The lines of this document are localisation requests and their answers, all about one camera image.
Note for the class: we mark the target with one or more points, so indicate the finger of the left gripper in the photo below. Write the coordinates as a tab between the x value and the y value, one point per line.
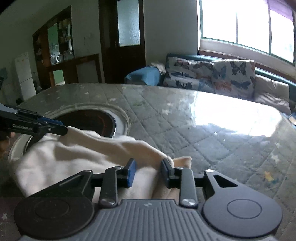
54	129
46	119

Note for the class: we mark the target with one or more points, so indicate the cream fleece garment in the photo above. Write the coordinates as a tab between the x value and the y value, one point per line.
55	158

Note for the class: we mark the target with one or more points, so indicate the teal corner sofa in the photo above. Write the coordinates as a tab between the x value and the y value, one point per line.
154	74

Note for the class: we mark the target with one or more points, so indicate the green framed window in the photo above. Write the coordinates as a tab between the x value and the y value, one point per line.
265	26

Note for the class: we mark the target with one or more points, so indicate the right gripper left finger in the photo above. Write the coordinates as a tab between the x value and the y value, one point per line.
66	207

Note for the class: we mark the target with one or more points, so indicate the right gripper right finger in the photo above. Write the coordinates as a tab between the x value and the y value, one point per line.
230	207

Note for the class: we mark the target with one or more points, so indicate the white refrigerator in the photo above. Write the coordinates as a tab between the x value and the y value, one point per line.
24	73

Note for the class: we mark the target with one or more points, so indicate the long butterfly print cushion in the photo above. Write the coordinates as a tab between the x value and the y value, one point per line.
189	74

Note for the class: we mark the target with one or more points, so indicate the large butterfly print cushion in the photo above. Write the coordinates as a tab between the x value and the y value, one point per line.
234	78

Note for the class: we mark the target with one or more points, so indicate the person's left hand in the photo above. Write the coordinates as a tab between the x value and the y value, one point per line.
6	143

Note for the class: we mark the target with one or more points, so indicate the dark wooden cabinet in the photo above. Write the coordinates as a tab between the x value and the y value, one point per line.
55	57

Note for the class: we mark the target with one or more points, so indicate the beige pillow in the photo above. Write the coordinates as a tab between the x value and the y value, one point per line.
272	93

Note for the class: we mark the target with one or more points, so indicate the dark door with glass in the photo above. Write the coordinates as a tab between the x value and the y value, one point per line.
121	25

